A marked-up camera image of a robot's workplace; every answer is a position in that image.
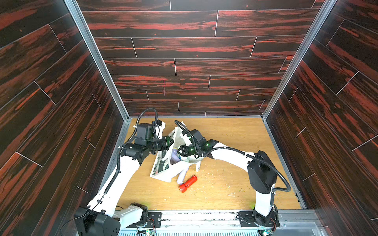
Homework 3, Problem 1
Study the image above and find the white canvas tote bag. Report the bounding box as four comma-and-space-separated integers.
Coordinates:
150, 127, 203, 184

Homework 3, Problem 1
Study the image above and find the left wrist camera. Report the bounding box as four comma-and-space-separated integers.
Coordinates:
136, 120, 165, 141

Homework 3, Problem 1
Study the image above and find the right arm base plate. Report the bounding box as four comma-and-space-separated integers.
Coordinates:
236, 209, 280, 228

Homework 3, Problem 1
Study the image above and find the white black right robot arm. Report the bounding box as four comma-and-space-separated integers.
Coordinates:
178, 129, 291, 229

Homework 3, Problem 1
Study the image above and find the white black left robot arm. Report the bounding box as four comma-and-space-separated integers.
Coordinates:
74, 136, 174, 236

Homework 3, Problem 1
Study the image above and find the red flashlight lower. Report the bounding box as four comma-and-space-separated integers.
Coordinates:
178, 175, 198, 193

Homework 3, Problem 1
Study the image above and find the white flashlight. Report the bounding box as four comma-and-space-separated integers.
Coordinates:
170, 149, 181, 165
177, 170, 187, 184

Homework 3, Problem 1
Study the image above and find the aluminium front rail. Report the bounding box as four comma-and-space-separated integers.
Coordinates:
145, 209, 328, 236

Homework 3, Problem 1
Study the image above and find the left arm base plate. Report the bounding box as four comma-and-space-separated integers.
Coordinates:
127, 211, 162, 228

